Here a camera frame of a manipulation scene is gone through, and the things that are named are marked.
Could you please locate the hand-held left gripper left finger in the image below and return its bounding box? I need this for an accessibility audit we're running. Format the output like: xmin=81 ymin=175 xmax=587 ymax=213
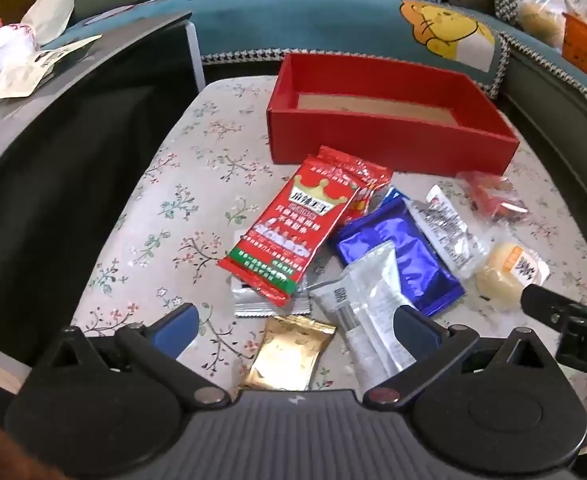
xmin=34 ymin=302 xmax=232 ymax=408

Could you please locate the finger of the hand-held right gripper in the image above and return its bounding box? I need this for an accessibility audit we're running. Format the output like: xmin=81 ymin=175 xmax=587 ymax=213
xmin=521 ymin=284 xmax=581 ymax=333

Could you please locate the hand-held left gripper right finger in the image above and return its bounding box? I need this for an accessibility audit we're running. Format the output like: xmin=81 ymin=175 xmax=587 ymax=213
xmin=363 ymin=305 xmax=561 ymax=408

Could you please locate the round steamed cake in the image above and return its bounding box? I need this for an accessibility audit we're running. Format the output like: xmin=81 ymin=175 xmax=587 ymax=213
xmin=473 ymin=242 xmax=550 ymax=311

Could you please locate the white barcode snack packet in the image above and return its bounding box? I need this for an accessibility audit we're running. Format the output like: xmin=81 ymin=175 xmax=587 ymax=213
xmin=308 ymin=240 xmax=419 ymax=391

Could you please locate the blue foil snack packet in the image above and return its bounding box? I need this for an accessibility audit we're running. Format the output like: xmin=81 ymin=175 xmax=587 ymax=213
xmin=331 ymin=187 xmax=467 ymax=318

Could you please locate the silver white snack packet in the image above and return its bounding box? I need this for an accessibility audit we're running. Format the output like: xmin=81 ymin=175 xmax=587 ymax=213
xmin=231 ymin=275 xmax=311 ymax=318

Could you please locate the white red logo snack pouch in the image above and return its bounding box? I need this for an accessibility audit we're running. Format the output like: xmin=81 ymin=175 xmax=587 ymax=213
xmin=406 ymin=185 xmax=489 ymax=281

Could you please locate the gold foil snack packet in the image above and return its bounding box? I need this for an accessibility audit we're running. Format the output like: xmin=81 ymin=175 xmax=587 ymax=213
xmin=238 ymin=315 xmax=337 ymax=392

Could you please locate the clear red pastry packet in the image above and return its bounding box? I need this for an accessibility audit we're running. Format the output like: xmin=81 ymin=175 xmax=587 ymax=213
xmin=457 ymin=170 xmax=530 ymax=222

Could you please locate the red crown print snack packet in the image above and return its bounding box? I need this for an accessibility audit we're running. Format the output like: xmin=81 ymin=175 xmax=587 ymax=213
xmin=218 ymin=155 xmax=361 ymax=313
xmin=318 ymin=145 xmax=394 ymax=226

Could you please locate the red cardboard box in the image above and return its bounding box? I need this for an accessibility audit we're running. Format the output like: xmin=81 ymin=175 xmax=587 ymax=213
xmin=266 ymin=52 xmax=520 ymax=177

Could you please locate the floral tablecloth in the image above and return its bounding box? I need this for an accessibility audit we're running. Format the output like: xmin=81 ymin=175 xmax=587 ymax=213
xmin=71 ymin=77 xmax=587 ymax=441

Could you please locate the grey green houndstooth trimmed cushion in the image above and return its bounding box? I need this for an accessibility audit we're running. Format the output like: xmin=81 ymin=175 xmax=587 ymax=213
xmin=498 ymin=30 xmax=587 ymax=281

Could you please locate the black glossy panel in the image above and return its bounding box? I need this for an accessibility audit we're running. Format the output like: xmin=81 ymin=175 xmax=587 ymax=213
xmin=0 ymin=10 xmax=207 ymax=376

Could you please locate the printed paper leaflet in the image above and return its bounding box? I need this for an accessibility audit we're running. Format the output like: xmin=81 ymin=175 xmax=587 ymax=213
xmin=0 ymin=35 xmax=103 ymax=102

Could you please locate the teal bear print sofa cover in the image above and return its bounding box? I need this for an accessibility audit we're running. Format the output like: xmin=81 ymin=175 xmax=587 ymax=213
xmin=54 ymin=0 xmax=514 ymax=101

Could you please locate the cream cloth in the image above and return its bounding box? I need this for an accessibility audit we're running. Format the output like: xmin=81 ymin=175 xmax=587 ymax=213
xmin=21 ymin=0 xmax=78 ymax=46

